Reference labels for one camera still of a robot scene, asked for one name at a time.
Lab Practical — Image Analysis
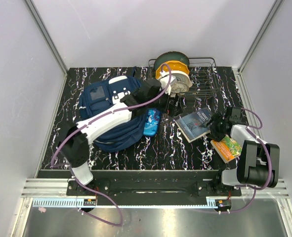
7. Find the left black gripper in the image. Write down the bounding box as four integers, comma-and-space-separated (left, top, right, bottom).
147, 87, 183, 118

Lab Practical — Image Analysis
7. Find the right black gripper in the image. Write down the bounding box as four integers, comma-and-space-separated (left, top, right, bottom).
200, 111, 228, 142

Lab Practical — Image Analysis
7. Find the orange yellow paperback book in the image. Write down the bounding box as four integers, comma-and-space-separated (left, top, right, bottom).
211, 135, 242, 163

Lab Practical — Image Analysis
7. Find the dark blue 1984 book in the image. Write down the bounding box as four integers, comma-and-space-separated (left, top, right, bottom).
175, 107, 212, 143

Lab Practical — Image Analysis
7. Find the navy blue student backpack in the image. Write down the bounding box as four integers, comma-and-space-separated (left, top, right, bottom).
77, 76, 147, 152

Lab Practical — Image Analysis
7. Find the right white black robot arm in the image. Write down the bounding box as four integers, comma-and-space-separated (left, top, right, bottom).
203, 107, 280, 196

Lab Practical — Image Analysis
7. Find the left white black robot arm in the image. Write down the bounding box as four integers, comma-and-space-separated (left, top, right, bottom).
57, 76, 176, 196

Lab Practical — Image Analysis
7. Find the patterned beige plate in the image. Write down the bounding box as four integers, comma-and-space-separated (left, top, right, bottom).
171, 81, 189, 93

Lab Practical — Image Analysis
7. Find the blue dinosaur pencil case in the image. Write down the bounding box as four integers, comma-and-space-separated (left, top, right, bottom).
143, 109, 161, 137

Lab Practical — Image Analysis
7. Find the orange yellow plate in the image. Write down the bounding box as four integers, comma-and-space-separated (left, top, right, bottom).
155, 60, 190, 79

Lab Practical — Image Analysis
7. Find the dark green plate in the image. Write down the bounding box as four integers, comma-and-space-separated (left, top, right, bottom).
154, 51, 190, 70

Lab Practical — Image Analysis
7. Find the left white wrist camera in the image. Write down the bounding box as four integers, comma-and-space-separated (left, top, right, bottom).
159, 71, 174, 95

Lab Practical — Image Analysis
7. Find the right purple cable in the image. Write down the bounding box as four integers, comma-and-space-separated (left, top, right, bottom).
217, 107, 272, 215

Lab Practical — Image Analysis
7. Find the purple cable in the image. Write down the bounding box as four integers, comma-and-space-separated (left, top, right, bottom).
50, 63, 124, 227
217, 107, 272, 215

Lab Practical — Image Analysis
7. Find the black wire dish rack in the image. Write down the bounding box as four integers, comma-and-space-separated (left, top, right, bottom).
148, 57, 219, 98

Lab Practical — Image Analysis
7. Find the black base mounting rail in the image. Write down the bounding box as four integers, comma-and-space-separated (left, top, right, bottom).
66, 169, 243, 207

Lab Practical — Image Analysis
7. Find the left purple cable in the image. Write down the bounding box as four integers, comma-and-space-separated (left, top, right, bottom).
50, 63, 124, 227

